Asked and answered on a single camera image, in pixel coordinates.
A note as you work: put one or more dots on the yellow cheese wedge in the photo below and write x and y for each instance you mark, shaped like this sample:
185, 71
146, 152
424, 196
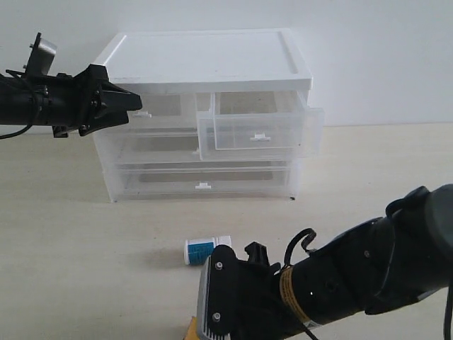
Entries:
191, 333

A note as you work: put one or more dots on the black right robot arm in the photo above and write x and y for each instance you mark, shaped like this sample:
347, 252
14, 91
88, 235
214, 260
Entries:
379, 266

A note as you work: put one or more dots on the white plastic drawer cabinet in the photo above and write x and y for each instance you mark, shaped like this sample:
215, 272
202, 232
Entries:
206, 62

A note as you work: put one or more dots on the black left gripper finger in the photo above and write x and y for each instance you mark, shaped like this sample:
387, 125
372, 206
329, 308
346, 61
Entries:
102, 116
113, 97

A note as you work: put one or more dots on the white blue-label pill bottle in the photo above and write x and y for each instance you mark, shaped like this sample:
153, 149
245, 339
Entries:
196, 251

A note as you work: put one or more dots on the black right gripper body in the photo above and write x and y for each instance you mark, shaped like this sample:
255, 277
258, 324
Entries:
241, 303

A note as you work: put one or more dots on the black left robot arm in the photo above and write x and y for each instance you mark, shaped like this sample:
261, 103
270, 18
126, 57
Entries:
26, 101

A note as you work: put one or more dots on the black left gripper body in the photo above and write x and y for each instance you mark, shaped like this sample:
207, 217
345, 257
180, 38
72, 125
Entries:
76, 101

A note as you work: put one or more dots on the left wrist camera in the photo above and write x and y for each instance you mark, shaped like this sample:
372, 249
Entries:
41, 57

